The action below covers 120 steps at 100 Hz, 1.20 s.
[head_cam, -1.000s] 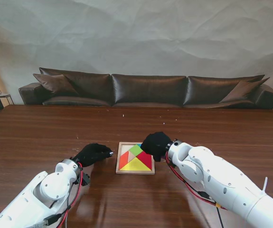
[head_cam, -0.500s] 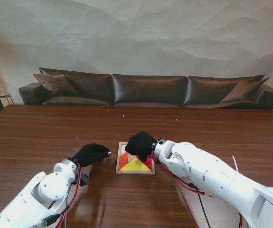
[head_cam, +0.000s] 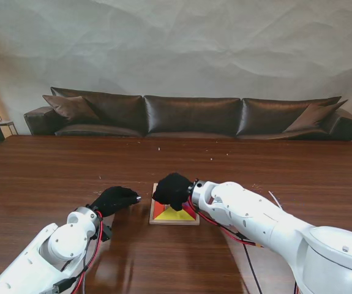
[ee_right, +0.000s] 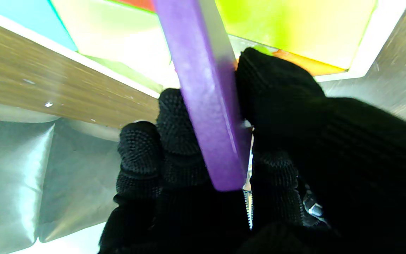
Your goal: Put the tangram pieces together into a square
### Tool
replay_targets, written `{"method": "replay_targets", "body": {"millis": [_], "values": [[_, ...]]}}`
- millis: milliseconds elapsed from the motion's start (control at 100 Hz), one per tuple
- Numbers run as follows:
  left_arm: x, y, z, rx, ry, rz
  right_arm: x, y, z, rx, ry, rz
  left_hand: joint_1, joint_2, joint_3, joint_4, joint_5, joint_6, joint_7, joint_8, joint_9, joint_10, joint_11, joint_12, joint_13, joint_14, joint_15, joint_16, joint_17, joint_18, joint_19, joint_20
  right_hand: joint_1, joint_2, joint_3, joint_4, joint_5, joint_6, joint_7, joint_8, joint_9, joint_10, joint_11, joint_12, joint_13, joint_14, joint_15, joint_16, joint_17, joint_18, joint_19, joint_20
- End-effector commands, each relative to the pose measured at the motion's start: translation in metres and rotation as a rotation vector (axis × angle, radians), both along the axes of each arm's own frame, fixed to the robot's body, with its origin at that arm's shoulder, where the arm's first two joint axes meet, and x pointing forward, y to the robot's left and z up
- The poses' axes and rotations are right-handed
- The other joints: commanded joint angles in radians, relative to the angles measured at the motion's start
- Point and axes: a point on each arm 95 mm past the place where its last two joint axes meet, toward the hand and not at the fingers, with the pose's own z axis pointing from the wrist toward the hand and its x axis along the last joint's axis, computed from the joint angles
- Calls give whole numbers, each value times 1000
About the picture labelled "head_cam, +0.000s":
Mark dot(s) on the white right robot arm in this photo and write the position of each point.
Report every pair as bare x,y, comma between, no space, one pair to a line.
270,226

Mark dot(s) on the large red tangram triangle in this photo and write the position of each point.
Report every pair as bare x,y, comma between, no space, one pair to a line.
189,211

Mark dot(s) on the large yellow tangram triangle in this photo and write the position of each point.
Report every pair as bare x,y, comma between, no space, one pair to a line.
174,215

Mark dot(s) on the orange tangram parallelogram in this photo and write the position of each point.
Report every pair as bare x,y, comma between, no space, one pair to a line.
158,209

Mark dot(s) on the brown sofa cushion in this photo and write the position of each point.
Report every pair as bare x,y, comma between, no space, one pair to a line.
71,107
313,118

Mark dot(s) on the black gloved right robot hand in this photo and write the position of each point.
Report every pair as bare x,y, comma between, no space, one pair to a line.
172,190

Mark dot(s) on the square wooden tangram tray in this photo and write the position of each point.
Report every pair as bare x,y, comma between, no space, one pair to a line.
175,222

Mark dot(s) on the dark brown leather sofa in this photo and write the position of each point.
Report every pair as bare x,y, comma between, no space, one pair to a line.
191,116

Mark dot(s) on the small side table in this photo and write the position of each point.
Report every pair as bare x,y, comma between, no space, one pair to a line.
7,123

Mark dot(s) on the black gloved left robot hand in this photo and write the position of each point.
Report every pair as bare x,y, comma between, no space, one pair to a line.
114,200

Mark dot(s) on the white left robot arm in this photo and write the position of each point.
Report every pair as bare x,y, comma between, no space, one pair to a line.
47,254

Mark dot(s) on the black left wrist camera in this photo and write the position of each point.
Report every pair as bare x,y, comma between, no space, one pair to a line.
105,233

